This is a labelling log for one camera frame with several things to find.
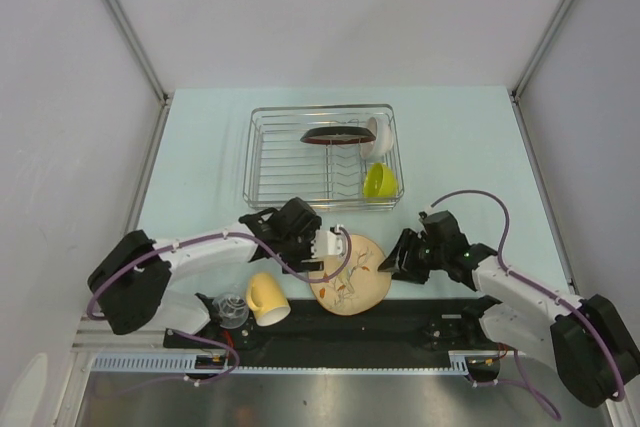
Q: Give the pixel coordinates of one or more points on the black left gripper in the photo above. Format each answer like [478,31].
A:
[315,264]

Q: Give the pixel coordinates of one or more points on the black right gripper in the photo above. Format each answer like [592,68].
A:
[394,262]

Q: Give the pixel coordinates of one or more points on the beige bird pattern plate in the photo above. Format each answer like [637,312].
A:
[360,285]

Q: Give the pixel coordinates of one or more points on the yellow mug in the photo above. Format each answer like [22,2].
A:
[266,300]

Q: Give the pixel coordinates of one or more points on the lime green bowl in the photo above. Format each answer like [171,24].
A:
[380,182]

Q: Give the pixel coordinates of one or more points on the chrome wire dish rack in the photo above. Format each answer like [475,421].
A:
[328,177]

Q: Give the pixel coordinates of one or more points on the white bowl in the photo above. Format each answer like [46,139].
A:
[383,142]

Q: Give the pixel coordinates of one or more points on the red rimmed beige plate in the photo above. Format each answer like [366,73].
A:
[338,135]

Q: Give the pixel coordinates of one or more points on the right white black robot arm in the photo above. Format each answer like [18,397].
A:
[540,297]

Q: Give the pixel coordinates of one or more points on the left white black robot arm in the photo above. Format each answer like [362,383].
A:
[132,286]

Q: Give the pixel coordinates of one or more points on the clear glass cup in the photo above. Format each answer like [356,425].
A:
[230,310]

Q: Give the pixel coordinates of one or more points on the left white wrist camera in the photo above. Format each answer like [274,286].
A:
[334,242]

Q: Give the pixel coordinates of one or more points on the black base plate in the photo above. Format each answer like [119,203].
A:
[361,355]

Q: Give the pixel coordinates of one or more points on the white slotted cable duct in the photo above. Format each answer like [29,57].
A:
[194,364]

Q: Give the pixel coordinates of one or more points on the aluminium front rail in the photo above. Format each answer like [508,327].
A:
[100,339]

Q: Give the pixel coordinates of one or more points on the right aluminium corner post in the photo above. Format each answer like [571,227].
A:
[552,29]

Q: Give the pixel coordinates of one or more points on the aluminium corner post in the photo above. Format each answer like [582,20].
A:
[132,41]
[552,29]

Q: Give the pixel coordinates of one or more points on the left aluminium corner post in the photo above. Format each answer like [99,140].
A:
[132,41]

